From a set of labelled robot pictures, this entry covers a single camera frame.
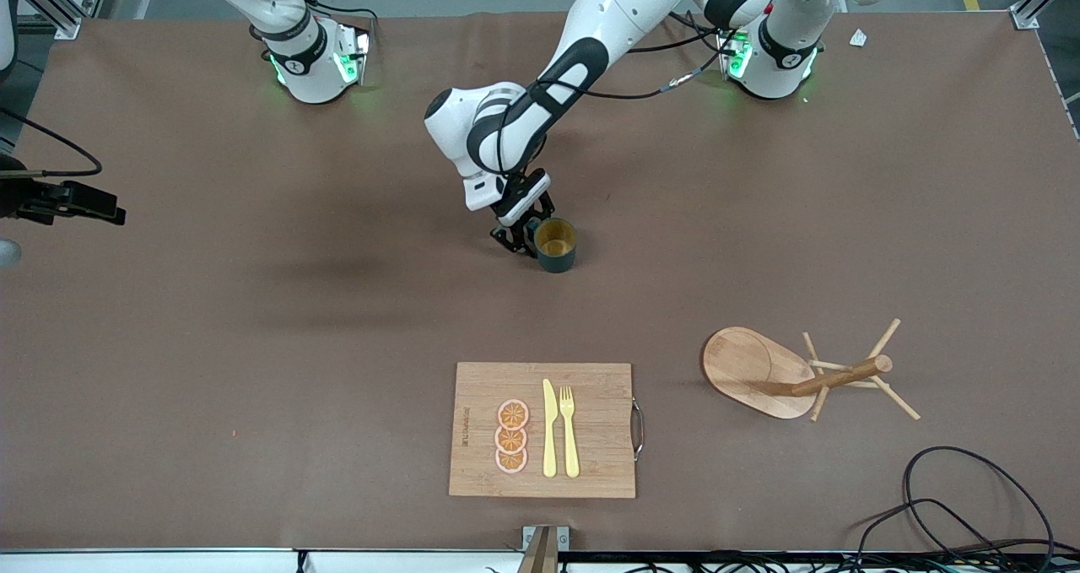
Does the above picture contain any teal mug yellow inside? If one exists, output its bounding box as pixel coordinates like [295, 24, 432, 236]
[527, 217, 580, 274]

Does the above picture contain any wooden mug rack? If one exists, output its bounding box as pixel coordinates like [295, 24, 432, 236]
[700, 318, 922, 423]

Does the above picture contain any large table cover sheet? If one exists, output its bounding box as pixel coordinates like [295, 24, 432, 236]
[0, 9, 1080, 554]

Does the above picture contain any yellow plastic knife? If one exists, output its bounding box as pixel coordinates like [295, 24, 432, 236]
[542, 378, 559, 478]

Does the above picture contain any yellow plastic fork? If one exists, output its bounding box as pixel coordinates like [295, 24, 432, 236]
[559, 385, 581, 479]

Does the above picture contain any white table edge strip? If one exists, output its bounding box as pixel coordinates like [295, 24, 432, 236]
[0, 548, 524, 573]

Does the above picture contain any bamboo cutting board metal handle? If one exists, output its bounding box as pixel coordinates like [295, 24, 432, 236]
[448, 362, 645, 500]

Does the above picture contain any black left arm base cable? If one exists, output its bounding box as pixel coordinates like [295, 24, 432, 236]
[627, 12, 731, 55]

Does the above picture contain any black arm base cable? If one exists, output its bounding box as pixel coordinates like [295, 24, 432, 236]
[627, 12, 731, 55]
[266, 0, 378, 51]

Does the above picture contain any black right arm base cable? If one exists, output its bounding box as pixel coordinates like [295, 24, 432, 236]
[266, 0, 378, 51]

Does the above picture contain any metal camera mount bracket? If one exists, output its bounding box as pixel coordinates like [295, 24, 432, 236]
[521, 525, 570, 573]

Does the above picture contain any black cable along table edge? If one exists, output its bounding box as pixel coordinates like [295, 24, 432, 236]
[561, 552, 1080, 573]

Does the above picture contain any black looped cable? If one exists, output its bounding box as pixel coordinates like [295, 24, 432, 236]
[850, 497, 1013, 570]
[903, 446, 1056, 557]

